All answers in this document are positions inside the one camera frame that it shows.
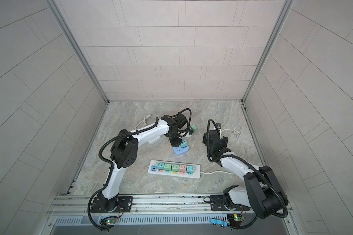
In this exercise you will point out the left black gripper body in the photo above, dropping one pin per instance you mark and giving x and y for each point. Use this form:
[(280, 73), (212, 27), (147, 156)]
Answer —
[(175, 139)]

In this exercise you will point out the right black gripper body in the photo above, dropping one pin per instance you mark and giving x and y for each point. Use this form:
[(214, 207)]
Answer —
[(207, 142)]

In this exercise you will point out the blue square power socket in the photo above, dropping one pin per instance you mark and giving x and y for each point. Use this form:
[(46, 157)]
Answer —
[(180, 150)]

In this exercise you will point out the green plug adapter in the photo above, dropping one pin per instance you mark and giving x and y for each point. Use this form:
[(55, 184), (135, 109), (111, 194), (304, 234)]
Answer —
[(193, 128), (167, 167), (175, 168)]

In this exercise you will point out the teal plug adapter small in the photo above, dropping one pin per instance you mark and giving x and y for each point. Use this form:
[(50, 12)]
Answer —
[(190, 169)]

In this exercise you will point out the pink plug adapter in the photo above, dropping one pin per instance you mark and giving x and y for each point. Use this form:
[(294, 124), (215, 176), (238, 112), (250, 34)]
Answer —
[(182, 168)]

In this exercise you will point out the white square power socket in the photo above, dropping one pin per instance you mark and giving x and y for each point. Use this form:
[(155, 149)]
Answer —
[(154, 140)]

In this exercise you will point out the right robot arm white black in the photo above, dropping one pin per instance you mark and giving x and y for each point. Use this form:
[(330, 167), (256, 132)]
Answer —
[(263, 192)]

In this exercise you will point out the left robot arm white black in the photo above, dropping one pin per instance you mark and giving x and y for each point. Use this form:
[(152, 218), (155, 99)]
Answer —
[(121, 152)]

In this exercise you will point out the white long power strip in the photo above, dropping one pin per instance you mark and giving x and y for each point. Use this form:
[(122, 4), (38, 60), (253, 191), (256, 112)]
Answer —
[(152, 169)]

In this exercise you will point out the right circuit board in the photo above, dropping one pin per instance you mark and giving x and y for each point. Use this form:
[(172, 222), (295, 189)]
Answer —
[(235, 220)]

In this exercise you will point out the circuit board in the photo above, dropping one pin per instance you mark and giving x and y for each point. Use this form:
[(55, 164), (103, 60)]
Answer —
[(108, 221), (235, 220)]

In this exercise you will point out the blue tape piece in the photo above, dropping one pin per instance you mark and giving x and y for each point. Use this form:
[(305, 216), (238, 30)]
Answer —
[(218, 222)]

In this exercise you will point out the left circuit board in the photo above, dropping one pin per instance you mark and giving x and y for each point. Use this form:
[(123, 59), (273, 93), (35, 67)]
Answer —
[(108, 221)]

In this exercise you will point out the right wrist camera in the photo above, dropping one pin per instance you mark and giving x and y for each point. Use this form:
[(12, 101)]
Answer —
[(218, 128)]

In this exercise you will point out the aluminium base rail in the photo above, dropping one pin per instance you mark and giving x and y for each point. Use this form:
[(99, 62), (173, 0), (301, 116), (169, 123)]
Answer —
[(147, 209)]

